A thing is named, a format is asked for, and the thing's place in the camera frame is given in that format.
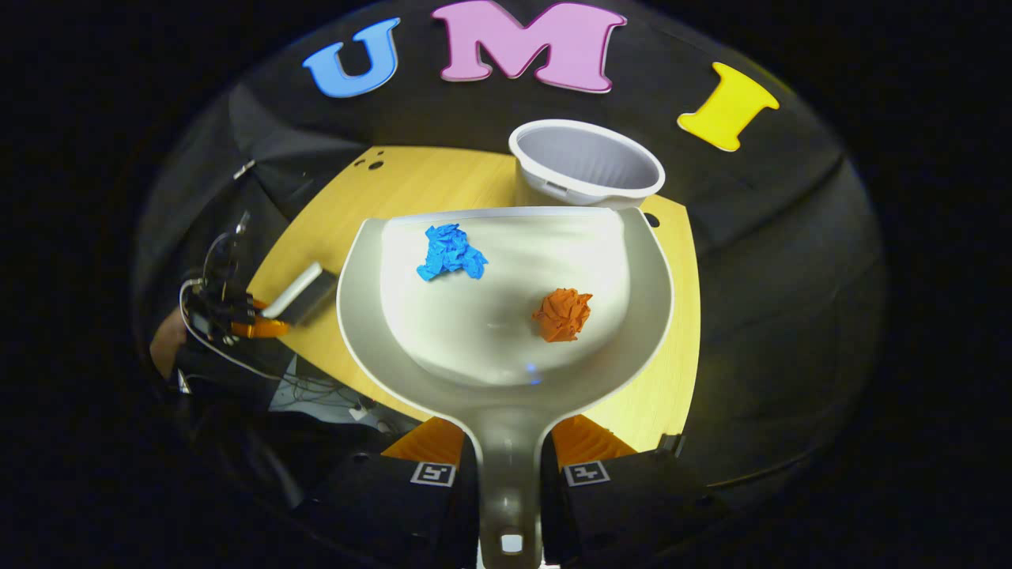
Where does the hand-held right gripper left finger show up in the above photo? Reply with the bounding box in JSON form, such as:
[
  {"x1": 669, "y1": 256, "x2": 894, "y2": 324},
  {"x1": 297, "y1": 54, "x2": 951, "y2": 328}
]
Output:
[{"x1": 295, "y1": 416, "x2": 481, "y2": 568}]

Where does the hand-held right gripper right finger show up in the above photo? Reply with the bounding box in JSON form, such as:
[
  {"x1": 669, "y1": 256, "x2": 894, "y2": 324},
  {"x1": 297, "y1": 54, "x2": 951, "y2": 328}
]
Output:
[{"x1": 540, "y1": 415, "x2": 730, "y2": 566}]

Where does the small white broom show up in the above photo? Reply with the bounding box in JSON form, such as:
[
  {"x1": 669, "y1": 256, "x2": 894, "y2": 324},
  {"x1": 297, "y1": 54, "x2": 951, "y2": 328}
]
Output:
[{"x1": 261, "y1": 262, "x2": 339, "y2": 327}]

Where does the blue paper trash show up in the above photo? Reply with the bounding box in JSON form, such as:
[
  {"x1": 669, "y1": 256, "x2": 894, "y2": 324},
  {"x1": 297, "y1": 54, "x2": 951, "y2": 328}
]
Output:
[{"x1": 417, "y1": 224, "x2": 489, "y2": 282}]

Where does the orange paper trash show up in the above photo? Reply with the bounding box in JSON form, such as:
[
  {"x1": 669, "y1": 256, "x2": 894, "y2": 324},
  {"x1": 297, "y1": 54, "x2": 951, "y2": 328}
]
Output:
[{"x1": 531, "y1": 288, "x2": 594, "y2": 343}]

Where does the white dustpan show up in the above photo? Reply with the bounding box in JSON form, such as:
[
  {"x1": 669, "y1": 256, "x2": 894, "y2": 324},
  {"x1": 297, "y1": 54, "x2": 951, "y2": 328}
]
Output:
[{"x1": 336, "y1": 205, "x2": 675, "y2": 569}]

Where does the white ribbed garbage bin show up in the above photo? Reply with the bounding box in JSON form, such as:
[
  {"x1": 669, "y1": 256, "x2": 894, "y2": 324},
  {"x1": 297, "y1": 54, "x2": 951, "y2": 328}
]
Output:
[{"x1": 508, "y1": 119, "x2": 666, "y2": 209}]

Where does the wooden desktop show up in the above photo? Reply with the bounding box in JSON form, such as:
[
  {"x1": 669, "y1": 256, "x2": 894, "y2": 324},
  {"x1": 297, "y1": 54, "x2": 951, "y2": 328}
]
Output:
[{"x1": 247, "y1": 145, "x2": 701, "y2": 453}]

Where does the black backdrop cloth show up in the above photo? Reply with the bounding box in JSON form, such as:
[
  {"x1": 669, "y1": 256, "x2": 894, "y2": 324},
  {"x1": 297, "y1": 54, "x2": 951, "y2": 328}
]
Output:
[{"x1": 134, "y1": 0, "x2": 886, "y2": 491}]

